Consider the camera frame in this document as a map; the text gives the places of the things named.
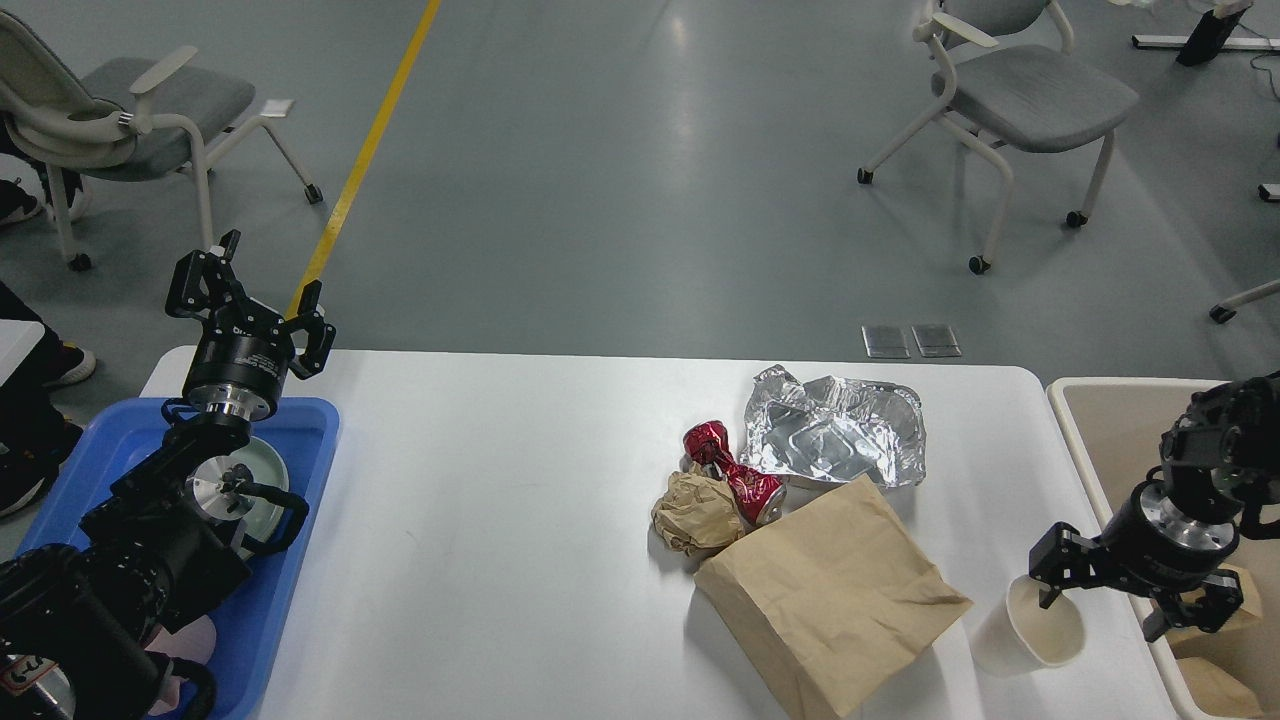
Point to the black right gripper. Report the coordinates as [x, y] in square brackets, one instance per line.
[1152, 548]

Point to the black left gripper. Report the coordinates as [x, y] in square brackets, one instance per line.
[239, 366]

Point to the brown paper bag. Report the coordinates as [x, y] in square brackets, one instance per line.
[1206, 660]
[830, 601]

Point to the white paper cup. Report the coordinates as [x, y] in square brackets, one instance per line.
[1018, 637]

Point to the green plate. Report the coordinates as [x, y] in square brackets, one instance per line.
[267, 468]

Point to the pink mug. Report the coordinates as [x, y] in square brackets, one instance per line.
[194, 642]

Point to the aluminium foil tray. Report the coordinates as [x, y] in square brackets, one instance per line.
[827, 432]

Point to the red foil wrapper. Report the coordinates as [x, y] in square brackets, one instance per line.
[759, 496]

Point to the brown paper ball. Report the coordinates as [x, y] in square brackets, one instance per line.
[696, 514]

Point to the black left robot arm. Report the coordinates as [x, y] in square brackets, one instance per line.
[176, 535]

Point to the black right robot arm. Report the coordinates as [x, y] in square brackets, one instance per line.
[1224, 447]

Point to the beige plastic bin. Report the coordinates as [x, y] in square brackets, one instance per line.
[1112, 426]

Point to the grey chair left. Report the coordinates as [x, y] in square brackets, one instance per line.
[131, 120]

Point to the grey chair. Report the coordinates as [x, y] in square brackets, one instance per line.
[1006, 76]
[131, 120]

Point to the person in black trousers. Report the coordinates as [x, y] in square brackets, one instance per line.
[36, 437]

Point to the person with black sneakers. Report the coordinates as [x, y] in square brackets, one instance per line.
[26, 187]

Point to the chair leg right edge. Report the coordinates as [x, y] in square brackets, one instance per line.
[1226, 309]

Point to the blue plastic tray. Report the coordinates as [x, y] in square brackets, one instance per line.
[250, 624]

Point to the metal floor socket plate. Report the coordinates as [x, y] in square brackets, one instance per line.
[885, 342]

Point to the grey chair right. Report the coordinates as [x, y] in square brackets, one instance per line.
[1006, 76]

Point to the desk foot top right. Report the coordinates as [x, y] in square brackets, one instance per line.
[1214, 34]

